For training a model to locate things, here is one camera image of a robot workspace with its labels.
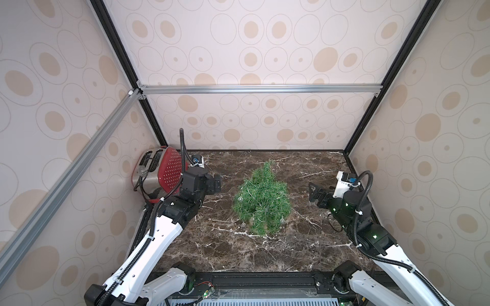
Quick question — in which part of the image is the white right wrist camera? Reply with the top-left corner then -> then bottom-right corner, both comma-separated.
333,171 -> 359,198

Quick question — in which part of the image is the silver aluminium rail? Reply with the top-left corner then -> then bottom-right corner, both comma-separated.
1,89 -> 142,286
130,84 -> 383,97

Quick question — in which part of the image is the silver aluminium back rail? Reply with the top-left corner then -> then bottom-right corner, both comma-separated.
130,84 -> 383,97

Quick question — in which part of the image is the clear bulb string light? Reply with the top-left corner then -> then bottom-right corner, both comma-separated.
236,173 -> 286,224

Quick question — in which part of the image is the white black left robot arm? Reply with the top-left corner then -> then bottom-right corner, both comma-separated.
84,167 -> 222,305

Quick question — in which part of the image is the silver aluminium left rail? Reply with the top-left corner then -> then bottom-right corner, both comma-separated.
1,89 -> 142,286

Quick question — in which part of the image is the green artificial christmas tree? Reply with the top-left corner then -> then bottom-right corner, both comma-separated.
232,161 -> 292,237

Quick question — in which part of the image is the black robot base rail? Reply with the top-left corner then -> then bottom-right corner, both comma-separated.
97,270 -> 387,306

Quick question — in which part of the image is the red polka dot toaster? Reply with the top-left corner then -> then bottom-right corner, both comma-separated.
132,146 -> 189,205

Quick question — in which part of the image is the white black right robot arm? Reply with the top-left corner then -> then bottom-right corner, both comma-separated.
308,178 -> 451,305

